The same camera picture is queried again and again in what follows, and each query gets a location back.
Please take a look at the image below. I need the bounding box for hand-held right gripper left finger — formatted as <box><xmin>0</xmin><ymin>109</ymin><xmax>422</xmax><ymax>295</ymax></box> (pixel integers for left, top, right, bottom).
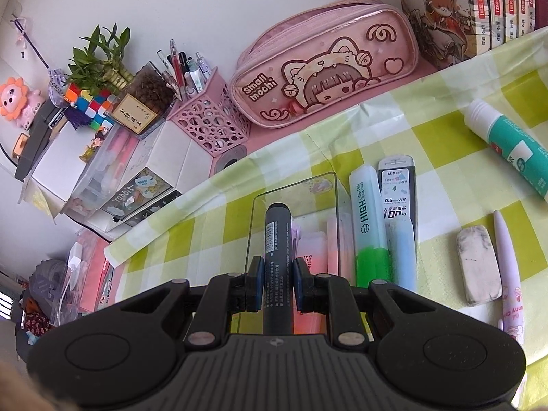
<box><xmin>115</xmin><ymin>256</ymin><xmax>264</xmax><ymax>348</ymax></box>

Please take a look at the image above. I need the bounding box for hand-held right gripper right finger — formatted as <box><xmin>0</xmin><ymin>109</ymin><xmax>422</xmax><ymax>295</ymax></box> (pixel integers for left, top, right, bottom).
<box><xmin>292</xmin><ymin>257</ymin><xmax>433</xmax><ymax>349</ymax></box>

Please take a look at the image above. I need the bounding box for orange highlighter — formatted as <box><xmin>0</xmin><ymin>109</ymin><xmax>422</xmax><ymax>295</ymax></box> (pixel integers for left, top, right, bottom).
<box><xmin>293</xmin><ymin>230</ymin><xmax>328</xmax><ymax>336</ymax></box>

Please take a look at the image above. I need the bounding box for black marker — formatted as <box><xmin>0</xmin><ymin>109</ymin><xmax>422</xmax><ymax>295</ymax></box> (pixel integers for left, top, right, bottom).
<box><xmin>263</xmin><ymin>202</ymin><xmax>296</xmax><ymax>335</ymax></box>

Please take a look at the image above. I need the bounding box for green highlighter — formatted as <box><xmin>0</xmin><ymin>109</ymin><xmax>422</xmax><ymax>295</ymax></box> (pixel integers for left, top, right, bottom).
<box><xmin>348</xmin><ymin>164</ymin><xmax>393</xmax><ymax>288</ymax></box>

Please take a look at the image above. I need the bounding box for clear plastic box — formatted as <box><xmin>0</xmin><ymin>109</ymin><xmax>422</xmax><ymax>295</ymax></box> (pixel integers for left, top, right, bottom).
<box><xmin>237</xmin><ymin>172</ymin><xmax>345</xmax><ymax>337</ymax></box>

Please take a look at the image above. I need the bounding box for light blue highlighter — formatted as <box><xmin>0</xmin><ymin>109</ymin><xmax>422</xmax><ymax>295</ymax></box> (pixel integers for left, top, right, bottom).
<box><xmin>387</xmin><ymin>217</ymin><xmax>419</xmax><ymax>293</ymax></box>

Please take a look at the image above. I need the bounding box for grey pencil lead case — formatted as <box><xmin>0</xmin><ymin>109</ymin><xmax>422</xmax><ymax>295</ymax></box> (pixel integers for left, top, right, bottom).
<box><xmin>376</xmin><ymin>156</ymin><xmax>417</xmax><ymax>224</ymax></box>

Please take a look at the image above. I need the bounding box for purple pen with charm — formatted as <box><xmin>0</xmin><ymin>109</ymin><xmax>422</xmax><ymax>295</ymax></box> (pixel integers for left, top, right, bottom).
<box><xmin>492</xmin><ymin>209</ymin><xmax>525</xmax><ymax>344</ymax></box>

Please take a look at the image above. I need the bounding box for green and white glue stick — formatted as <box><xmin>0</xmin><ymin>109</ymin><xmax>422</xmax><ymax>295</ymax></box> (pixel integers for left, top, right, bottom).
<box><xmin>461</xmin><ymin>98</ymin><xmax>548</xmax><ymax>203</ymax></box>

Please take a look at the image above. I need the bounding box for grey desk grommet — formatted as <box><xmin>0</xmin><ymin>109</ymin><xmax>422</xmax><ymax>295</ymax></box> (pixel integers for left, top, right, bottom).
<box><xmin>211</xmin><ymin>145</ymin><xmax>249</xmax><ymax>176</ymax></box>

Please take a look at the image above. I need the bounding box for white drawer organizer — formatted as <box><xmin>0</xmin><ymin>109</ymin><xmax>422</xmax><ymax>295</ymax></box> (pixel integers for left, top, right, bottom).
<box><xmin>85</xmin><ymin>119</ymin><xmax>215</xmax><ymax>243</ymax></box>

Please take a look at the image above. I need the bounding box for pink storage box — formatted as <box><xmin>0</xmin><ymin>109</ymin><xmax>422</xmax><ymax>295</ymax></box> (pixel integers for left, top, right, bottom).
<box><xmin>76</xmin><ymin>228</ymin><xmax>119</xmax><ymax>313</ymax></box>

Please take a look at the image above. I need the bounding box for pink perforated pen holder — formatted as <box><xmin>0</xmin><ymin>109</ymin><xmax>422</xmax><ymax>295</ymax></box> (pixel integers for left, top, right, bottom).
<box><xmin>166</xmin><ymin>70</ymin><xmax>253</xmax><ymax>159</ymax></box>

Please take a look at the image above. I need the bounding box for white eraser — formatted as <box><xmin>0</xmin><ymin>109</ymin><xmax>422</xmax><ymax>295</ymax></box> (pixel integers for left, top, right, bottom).
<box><xmin>456</xmin><ymin>224</ymin><xmax>503</xmax><ymax>307</ymax></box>

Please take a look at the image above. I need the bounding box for clear plastic drawer unit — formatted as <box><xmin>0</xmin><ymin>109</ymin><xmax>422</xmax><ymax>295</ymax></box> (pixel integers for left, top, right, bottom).
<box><xmin>64</xmin><ymin>130</ymin><xmax>151</xmax><ymax>219</ymax></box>

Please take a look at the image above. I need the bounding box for green checkered tablecloth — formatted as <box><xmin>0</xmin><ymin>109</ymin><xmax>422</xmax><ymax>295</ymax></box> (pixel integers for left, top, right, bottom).
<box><xmin>105</xmin><ymin>26</ymin><xmax>548</xmax><ymax>377</ymax></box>

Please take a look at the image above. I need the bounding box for grey bag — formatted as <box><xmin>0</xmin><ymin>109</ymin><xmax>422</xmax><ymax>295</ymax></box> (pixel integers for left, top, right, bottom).
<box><xmin>27</xmin><ymin>259</ymin><xmax>70</xmax><ymax>309</ymax></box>

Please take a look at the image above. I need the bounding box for small figurine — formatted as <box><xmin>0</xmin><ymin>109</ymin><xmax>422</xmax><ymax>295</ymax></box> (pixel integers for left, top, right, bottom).
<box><xmin>79</xmin><ymin>131</ymin><xmax>106</xmax><ymax>164</ymax></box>

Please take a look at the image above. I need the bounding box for pink cartoon pencil case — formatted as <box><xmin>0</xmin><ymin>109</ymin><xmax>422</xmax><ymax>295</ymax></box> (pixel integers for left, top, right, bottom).
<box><xmin>228</xmin><ymin>0</ymin><xmax>421</xmax><ymax>130</ymax></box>

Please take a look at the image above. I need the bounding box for dark floral cloth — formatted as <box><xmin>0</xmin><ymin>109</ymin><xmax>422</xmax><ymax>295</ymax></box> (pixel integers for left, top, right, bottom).
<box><xmin>17</xmin><ymin>300</ymin><xmax>59</xmax><ymax>352</ymax></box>

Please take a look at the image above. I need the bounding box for bunch of pens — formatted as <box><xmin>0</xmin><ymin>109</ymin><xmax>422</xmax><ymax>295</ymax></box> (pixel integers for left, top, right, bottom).
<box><xmin>156</xmin><ymin>39</ymin><xmax>215</xmax><ymax>102</ymax></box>

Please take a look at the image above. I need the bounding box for white cardboard box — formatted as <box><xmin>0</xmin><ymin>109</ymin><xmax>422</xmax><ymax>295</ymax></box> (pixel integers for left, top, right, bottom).
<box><xmin>19</xmin><ymin>126</ymin><xmax>104</xmax><ymax>219</ymax></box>

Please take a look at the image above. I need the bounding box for yellow sticky note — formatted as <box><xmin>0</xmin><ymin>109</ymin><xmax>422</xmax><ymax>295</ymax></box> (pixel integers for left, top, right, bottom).
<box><xmin>21</xmin><ymin>180</ymin><xmax>57</xmax><ymax>224</ymax></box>

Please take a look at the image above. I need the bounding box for colourful puzzle cube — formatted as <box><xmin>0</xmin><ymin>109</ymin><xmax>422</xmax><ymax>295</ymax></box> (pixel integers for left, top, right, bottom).
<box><xmin>64</xmin><ymin>83</ymin><xmax>116</xmax><ymax>132</ymax></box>

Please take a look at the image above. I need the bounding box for stack of dark boxes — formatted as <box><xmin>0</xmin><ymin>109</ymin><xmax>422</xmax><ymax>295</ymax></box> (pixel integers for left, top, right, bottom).
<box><xmin>14</xmin><ymin>102</ymin><xmax>70</xmax><ymax>182</ymax></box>

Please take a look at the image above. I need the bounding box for lucky bamboo plant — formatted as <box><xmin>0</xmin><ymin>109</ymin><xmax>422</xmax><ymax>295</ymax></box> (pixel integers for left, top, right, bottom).
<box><xmin>66</xmin><ymin>23</ymin><xmax>136</xmax><ymax>95</ymax></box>

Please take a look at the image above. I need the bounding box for purple beaded tassel ornament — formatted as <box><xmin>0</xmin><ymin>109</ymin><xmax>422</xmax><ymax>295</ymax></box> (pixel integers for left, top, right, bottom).
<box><xmin>11</xmin><ymin>9</ymin><xmax>93</xmax><ymax>133</ymax></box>

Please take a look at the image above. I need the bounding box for pink flower plush toy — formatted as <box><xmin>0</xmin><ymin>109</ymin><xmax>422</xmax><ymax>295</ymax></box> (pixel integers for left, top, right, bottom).
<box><xmin>0</xmin><ymin>76</ymin><xmax>45</xmax><ymax>132</ymax></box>

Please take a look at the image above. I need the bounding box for white charger with cable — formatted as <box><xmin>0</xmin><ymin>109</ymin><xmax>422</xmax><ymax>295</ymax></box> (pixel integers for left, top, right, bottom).
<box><xmin>50</xmin><ymin>241</ymin><xmax>85</xmax><ymax>327</ymax></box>

